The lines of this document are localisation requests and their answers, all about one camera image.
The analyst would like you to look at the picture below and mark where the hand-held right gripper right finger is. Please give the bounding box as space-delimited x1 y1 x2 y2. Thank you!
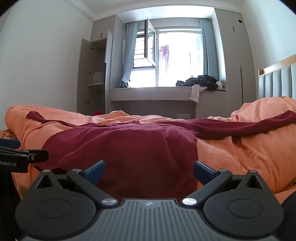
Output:
181 160 270 207

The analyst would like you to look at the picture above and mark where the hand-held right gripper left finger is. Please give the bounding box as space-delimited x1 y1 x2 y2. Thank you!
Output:
31 160 118 208

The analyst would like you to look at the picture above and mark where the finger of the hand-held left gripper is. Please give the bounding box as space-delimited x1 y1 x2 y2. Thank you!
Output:
0 146 49 163

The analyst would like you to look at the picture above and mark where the dark red garment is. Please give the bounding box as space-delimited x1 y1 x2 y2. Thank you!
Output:
26 111 296 202

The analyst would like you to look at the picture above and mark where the pile of dark clothes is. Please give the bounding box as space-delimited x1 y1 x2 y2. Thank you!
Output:
176 75 223 91

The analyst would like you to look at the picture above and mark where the orange blanket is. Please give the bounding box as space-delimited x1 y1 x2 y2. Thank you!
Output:
5 96 296 204

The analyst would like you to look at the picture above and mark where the white cloth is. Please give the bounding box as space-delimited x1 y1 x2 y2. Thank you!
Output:
189 84 208 104

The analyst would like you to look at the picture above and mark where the grey open wardrobe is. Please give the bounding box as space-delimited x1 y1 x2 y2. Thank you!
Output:
76 15 126 115

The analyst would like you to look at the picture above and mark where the grey window bench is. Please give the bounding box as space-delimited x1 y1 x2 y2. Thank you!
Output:
110 86 228 119

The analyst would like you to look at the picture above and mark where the grey tall cabinet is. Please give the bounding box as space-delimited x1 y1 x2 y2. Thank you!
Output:
213 7 259 117

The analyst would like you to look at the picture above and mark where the window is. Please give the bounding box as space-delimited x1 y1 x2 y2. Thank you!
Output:
133 19 204 88

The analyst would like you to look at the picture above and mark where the grey padded wooden headboard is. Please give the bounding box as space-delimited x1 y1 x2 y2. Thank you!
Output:
258 54 296 102

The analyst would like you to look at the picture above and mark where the pink hanging garment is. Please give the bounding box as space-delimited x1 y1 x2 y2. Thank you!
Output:
158 44 170 75

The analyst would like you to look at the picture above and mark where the light blue curtain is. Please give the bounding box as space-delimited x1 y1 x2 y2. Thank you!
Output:
199 18 220 81
120 21 139 88

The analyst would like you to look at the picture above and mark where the open window sash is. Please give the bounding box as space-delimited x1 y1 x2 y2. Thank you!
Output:
143 19 158 67

